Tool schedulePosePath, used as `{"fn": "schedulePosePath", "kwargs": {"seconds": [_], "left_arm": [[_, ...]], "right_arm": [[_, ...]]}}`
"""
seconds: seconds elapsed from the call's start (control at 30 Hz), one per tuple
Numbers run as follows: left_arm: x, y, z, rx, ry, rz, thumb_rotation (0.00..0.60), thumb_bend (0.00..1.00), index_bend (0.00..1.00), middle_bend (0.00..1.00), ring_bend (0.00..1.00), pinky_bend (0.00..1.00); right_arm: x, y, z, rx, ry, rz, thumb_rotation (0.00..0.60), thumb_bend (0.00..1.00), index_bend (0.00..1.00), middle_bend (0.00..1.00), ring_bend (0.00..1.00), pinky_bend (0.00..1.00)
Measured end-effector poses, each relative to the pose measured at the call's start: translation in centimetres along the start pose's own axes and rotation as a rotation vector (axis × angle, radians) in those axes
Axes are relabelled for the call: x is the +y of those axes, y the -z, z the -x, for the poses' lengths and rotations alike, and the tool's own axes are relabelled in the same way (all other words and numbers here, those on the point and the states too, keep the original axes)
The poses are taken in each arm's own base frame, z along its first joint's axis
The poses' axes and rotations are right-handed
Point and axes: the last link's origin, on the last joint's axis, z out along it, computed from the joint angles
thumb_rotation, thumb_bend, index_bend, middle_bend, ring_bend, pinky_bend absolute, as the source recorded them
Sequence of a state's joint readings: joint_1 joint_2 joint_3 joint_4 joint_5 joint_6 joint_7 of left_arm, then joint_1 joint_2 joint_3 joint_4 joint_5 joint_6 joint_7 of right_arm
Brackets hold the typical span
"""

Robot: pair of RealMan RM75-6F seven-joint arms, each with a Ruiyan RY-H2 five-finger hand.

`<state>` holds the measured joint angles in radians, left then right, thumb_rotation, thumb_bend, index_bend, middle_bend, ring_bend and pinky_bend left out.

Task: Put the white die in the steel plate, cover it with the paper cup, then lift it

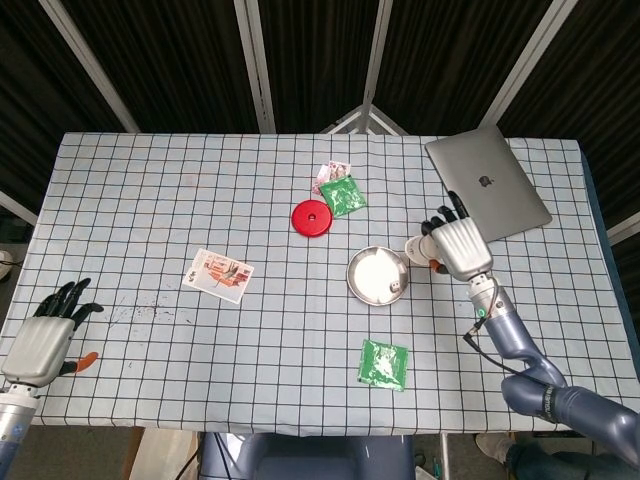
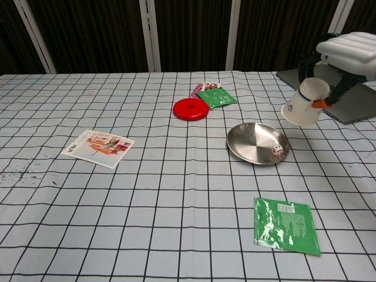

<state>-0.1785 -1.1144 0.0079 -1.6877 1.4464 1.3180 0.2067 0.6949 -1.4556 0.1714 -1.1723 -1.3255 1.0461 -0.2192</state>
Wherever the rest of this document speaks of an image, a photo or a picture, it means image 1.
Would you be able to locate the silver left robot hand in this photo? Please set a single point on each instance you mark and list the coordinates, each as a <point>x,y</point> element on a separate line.
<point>37,345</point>

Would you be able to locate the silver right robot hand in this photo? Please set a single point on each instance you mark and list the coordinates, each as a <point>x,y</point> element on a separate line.
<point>462,247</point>

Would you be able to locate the white paper cup blue band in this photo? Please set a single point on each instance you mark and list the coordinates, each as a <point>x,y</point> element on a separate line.
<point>420,247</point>

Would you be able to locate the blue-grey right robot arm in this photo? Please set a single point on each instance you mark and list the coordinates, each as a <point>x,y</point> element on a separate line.
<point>510,340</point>

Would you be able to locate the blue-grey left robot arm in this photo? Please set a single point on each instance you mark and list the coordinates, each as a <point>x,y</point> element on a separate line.
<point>12,425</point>

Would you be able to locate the silver metal plate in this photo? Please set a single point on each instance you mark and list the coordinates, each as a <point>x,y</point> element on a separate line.
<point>370,275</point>

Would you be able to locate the grey closed laptop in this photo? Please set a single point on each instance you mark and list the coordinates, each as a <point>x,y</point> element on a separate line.
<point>480,165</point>

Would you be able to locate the white round floor object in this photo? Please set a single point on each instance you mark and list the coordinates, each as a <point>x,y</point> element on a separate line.
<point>6,262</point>

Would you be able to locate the green foil sachet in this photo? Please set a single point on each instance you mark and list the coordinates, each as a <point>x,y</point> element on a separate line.
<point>382,365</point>
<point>342,196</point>

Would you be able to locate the queen face playing card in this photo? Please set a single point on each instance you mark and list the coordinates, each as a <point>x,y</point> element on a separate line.
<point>340,170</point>

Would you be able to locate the pink white packet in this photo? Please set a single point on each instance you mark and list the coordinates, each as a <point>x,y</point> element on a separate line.
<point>320,182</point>

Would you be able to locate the red round plastic disc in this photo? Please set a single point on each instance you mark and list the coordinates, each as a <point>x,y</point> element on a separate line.
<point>305,225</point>

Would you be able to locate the white triangular partition foot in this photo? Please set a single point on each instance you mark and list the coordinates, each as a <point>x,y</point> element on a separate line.
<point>350,120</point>

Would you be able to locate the illustrated postcard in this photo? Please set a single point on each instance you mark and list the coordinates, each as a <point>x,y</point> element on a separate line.
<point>217,275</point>

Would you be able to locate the white sneaker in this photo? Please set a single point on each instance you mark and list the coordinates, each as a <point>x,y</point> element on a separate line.
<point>492,445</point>

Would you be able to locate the metal table leg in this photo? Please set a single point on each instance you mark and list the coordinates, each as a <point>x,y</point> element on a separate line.
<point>443,457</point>

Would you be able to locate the blue jeans leg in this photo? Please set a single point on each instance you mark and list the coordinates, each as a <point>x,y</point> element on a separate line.
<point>540,462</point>

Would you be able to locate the light blue checked tablecloth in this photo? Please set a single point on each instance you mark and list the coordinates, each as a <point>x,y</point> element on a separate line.
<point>200,175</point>

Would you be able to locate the blue-grey robot torso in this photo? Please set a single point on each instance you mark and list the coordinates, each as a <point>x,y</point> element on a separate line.
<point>310,460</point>

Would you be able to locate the white partition frame post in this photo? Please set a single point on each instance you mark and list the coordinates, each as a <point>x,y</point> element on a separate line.
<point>625,227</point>
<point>255,70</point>
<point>17,207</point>
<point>375,60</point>
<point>525,60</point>
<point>90,65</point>

